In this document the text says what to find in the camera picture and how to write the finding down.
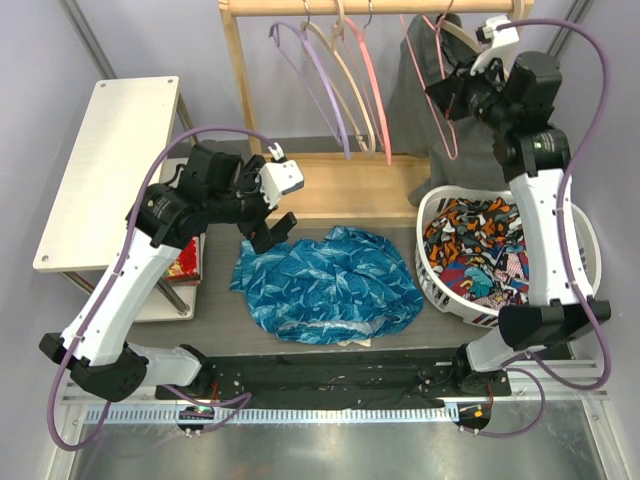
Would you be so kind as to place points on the pink wire hanger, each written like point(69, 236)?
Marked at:
point(445, 129)

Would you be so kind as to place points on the pink plastic hanger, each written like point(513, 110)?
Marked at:
point(382, 129)

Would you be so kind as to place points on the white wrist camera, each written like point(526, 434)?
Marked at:
point(498, 34)
point(279, 178)

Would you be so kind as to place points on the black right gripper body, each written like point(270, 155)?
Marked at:
point(472, 95)

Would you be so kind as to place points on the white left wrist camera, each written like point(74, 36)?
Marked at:
point(279, 178)

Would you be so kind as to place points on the white two-tier side table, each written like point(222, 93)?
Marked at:
point(127, 123)

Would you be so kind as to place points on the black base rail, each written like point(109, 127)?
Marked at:
point(392, 379)

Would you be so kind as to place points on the grey shorts on hanger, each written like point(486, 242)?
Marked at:
point(413, 131)

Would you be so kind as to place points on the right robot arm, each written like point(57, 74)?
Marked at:
point(535, 159)

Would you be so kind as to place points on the white slotted cable duct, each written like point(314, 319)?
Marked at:
point(182, 414)

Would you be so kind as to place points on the beige wooden hanger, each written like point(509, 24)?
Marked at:
point(366, 141)

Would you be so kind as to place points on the colourful patterned clothes in basket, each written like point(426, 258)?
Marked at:
point(478, 250)

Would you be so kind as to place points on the light wooden hanger with shorts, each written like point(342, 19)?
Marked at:
point(464, 46)

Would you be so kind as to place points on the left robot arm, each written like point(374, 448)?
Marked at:
point(210, 188)

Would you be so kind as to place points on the blue patterned shorts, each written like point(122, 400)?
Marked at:
point(351, 286)

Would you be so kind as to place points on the wooden clothes rack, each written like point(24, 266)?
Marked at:
point(362, 189)

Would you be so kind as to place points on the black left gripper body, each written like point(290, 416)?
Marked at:
point(253, 220)

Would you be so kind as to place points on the red colourful book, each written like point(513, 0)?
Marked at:
point(186, 270)

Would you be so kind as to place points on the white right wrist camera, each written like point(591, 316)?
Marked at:
point(498, 34)

